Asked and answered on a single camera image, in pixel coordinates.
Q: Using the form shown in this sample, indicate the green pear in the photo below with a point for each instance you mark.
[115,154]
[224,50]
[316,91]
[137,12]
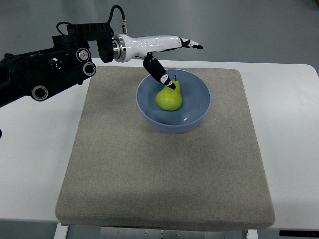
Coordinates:
[168,99]

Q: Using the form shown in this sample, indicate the metal table frame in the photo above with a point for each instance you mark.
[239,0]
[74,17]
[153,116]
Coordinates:
[83,232]

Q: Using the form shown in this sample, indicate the blue bowl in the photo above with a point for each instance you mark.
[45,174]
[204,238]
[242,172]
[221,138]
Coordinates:
[174,111]

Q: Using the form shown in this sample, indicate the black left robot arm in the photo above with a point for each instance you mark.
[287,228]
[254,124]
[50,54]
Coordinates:
[45,73]

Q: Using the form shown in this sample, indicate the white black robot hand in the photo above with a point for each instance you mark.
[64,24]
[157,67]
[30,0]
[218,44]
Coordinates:
[126,48]

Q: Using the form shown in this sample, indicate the grey felt mat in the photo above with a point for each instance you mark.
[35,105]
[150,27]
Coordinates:
[123,172]

